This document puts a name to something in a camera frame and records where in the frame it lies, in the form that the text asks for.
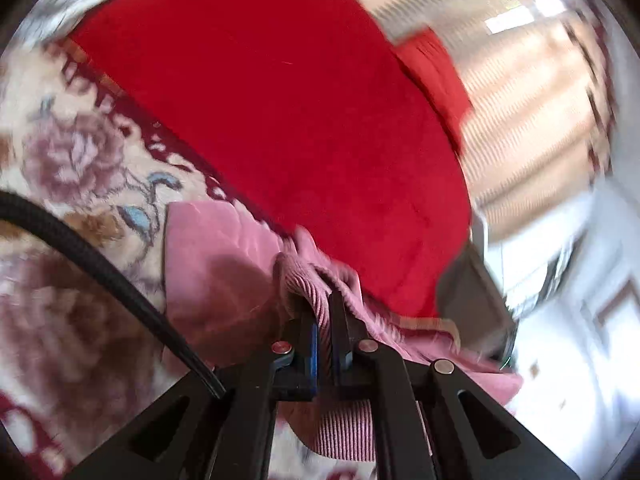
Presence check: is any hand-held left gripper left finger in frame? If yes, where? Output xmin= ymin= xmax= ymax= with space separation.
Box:
xmin=65 ymin=310 xmax=321 ymax=480

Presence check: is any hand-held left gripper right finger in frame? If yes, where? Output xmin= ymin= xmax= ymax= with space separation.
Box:
xmin=327 ymin=291 xmax=581 ymax=480

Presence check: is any pink fleece jacket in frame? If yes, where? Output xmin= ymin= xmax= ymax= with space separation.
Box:
xmin=164 ymin=201 xmax=523 ymax=461

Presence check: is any red sofa blanket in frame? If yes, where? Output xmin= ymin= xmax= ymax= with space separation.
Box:
xmin=70 ymin=0 xmax=473 ymax=318

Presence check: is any cream dotted curtain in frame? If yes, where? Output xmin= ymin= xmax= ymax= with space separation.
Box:
xmin=320 ymin=0 xmax=616 ymax=231

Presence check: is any red pillow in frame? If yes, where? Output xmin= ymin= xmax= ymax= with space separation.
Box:
xmin=392 ymin=27 xmax=476 ymax=153

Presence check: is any floral red cream blanket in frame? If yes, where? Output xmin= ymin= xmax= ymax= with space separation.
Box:
xmin=0 ymin=40 xmax=461 ymax=480

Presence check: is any black cable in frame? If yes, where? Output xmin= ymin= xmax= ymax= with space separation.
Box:
xmin=0 ymin=190 xmax=228 ymax=401

